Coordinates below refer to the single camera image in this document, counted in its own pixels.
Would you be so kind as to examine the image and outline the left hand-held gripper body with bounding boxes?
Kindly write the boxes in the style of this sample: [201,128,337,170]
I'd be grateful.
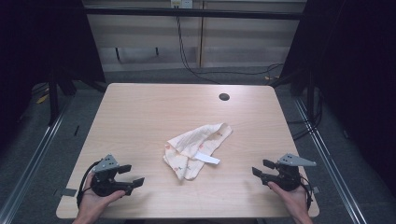
[91,154,134,198]

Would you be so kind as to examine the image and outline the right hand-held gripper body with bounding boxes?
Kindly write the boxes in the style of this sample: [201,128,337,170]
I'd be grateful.
[263,153,317,191]

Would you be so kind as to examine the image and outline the cream printed cloth with strap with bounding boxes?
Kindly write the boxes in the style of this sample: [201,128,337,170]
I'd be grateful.
[163,122,233,182]

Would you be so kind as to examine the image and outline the person's left hand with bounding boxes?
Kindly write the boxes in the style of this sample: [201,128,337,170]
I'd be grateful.
[76,173,126,218]

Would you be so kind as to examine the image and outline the person's right hand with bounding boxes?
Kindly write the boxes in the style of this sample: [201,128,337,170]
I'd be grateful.
[267,181,312,218]

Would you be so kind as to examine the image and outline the black metal stand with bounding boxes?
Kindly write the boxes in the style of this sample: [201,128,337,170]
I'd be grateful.
[48,71,61,126]

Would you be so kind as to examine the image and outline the black curtain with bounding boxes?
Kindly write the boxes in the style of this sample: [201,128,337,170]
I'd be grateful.
[279,0,396,200]
[0,0,106,150]

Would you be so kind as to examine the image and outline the black horizontal bar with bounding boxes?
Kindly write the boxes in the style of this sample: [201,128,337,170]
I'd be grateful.
[84,7,304,21]

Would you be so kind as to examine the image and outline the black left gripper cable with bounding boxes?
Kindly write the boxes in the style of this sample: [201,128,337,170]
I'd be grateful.
[76,160,104,209]

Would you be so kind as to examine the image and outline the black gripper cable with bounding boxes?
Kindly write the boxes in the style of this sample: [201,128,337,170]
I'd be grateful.
[76,160,104,209]
[299,175,314,210]

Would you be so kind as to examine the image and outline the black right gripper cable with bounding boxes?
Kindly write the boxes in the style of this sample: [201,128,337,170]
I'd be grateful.
[299,175,314,210]

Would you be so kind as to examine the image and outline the metal floor rail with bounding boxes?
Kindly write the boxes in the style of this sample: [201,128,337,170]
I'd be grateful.
[0,96,74,224]
[293,97,368,224]

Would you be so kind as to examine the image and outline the black floor cables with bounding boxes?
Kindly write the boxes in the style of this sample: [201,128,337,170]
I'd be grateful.
[286,88,323,141]

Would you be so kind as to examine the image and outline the black hanging cable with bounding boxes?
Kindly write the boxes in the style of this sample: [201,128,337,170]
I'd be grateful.
[176,15,285,85]

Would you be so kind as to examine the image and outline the white wall outlet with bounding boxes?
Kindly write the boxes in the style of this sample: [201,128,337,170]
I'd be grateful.
[170,0,194,9]

